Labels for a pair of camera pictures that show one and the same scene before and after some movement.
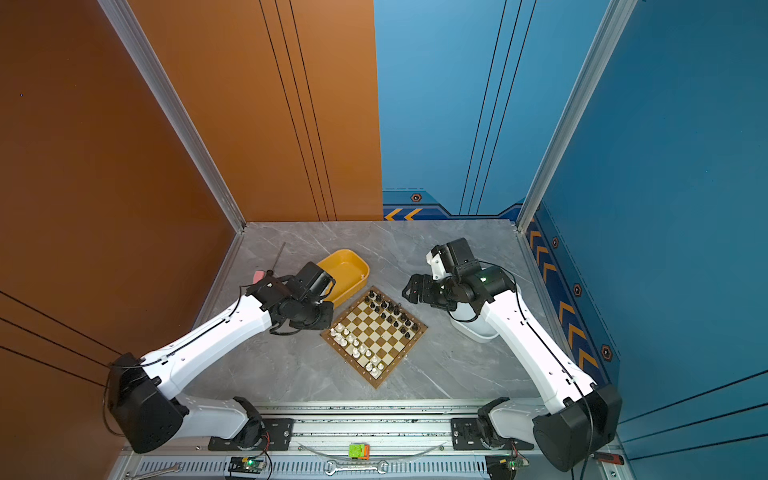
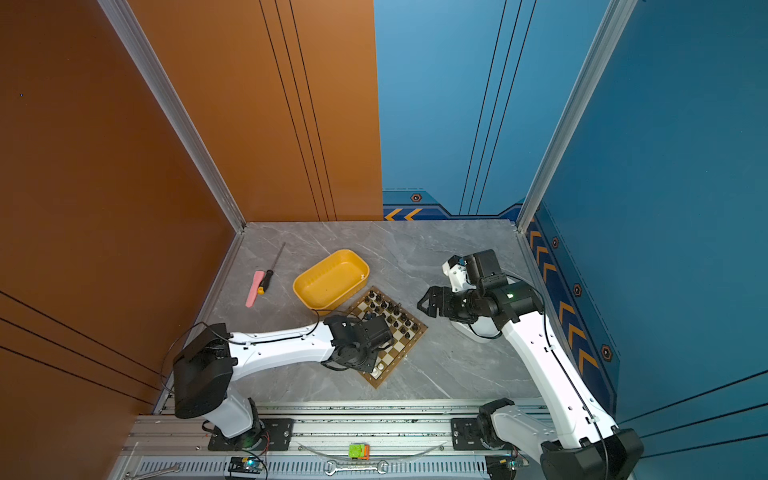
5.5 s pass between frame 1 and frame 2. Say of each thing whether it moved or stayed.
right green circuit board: stayed
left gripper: moved
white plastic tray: stayed
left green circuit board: stayed
